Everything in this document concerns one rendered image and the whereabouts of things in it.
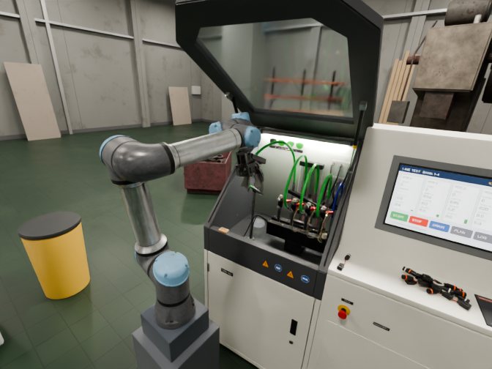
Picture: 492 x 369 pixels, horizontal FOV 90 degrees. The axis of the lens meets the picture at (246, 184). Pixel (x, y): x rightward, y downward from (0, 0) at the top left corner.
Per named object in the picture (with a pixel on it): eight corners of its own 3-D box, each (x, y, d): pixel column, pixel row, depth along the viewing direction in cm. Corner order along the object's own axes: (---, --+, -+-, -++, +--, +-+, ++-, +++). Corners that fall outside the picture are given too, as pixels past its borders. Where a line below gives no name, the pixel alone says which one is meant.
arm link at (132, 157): (120, 156, 58) (263, 119, 87) (106, 146, 65) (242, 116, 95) (132, 198, 63) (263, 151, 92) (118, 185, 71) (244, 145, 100)
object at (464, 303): (399, 285, 99) (403, 275, 97) (399, 270, 108) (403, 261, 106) (471, 312, 89) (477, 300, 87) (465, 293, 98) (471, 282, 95)
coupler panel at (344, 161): (321, 202, 153) (329, 154, 142) (322, 200, 156) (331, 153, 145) (343, 208, 147) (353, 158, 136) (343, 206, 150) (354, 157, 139)
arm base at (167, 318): (170, 337, 83) (168, 316, 79) (145, 312, 91) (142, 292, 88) (203, 309, 94) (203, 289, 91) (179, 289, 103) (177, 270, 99)
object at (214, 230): (209, 251, 145) (209, 228, 139) (213, 247, 148) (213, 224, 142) (312, 297, 116) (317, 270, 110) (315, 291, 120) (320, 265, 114)
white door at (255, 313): (207, 332, 170) (206, 251, 145) (209, 330, 172) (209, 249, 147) (296, 390, 140) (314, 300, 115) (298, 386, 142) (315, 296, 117)
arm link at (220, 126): (223, 125, 90) (245, 121, 96) (206, 121, 97) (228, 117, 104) (225, 146, 93) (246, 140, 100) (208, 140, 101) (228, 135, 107)
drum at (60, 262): (86, 263, 243) (72, 206, 220) (101, 285, 219) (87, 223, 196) (35, 284, 216) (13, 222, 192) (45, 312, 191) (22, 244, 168)
